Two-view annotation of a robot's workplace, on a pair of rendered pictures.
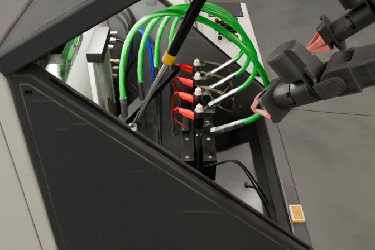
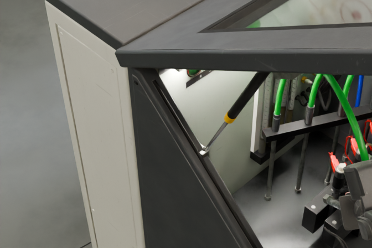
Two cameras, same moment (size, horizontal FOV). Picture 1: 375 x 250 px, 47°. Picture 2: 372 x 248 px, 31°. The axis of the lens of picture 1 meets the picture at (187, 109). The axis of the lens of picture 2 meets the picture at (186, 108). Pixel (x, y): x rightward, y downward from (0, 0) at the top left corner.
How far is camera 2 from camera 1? 0.73 m
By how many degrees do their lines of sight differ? 37
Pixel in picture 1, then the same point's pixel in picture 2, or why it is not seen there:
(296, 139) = not seen: outside the picture
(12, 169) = (122, 127)
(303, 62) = (363, 190)
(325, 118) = not seen: outside the picture
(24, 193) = (125, 148)
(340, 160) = not seen: outside the picture
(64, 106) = (155, 106)
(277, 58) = (346, 170)
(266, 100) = (345, 201)
